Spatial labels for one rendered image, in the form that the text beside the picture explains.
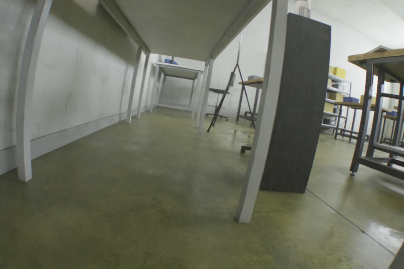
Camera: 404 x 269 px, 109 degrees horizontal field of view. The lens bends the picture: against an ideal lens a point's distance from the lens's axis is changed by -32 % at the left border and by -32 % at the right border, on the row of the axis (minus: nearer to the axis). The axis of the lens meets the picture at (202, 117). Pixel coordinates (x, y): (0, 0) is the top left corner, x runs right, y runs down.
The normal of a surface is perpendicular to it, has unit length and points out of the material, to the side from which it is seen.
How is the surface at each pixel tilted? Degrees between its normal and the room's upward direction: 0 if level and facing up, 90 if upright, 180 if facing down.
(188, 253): 0
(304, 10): 90
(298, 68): 90
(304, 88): 90
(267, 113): 90
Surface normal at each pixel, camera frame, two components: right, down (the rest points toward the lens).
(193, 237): 0.16, -0.98
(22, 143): 0.10, 0.10
